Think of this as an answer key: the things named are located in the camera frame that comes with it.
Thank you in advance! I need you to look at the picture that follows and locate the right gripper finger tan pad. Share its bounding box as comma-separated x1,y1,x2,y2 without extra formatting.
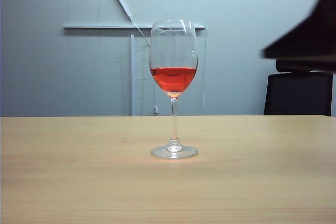
260,14,336,65

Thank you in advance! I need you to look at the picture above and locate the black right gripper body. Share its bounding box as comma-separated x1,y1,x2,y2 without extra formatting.
308,0,336,23

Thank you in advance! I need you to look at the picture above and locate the clear stemmed wine goblet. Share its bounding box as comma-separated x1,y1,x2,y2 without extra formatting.
149,19,199,159

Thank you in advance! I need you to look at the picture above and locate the red liquid in goblet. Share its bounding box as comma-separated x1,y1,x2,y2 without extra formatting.
150,67,197,97

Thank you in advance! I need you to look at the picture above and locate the black office chair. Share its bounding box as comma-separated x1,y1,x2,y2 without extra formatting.
263,60,333,116

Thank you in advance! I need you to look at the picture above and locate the thin white wall cable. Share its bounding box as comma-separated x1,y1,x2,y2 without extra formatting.
128,16,151,47

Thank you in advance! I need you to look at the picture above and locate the white vertical wall strip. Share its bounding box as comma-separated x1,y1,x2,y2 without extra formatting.
130,34,136,116

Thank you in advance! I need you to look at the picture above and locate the white horizontal wall strip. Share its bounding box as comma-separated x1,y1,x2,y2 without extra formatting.
62,23,207,30

